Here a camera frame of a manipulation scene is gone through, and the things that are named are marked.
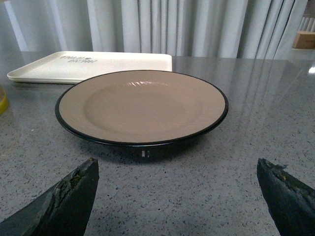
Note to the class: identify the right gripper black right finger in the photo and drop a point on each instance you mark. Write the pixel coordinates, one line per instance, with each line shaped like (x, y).
(291, 203)

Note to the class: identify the yellow-rimmed wooden steamer basket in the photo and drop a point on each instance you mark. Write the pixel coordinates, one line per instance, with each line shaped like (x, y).
(3, 101)

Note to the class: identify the grey pleated curtain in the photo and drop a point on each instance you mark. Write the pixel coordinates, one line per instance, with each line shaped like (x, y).
(249, 29)

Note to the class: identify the beige plate with black rim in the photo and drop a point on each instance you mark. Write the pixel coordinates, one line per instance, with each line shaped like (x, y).
(141, 108)

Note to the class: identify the cream plastic serving tray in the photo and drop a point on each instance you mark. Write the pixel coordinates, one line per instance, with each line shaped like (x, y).
(70, 67)

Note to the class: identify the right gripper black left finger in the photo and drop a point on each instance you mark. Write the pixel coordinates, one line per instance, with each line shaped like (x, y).
(62, 210)

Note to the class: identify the brown cardboard box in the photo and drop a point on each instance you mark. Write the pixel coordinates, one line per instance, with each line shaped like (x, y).
(304, 40)

